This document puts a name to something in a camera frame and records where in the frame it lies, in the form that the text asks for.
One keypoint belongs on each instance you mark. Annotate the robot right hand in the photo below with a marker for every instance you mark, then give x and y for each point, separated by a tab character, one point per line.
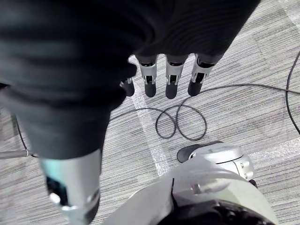
70	58

